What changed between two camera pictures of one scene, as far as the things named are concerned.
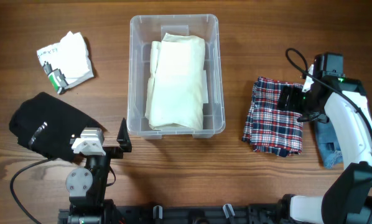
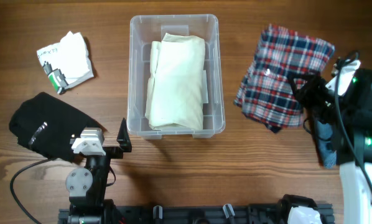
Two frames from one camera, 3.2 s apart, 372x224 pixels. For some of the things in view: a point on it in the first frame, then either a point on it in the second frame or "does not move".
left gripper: [117, 152] does not move
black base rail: [260, 213] does not move
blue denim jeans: [328, 145] does not move
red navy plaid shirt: [269, 129] → [267, 94]
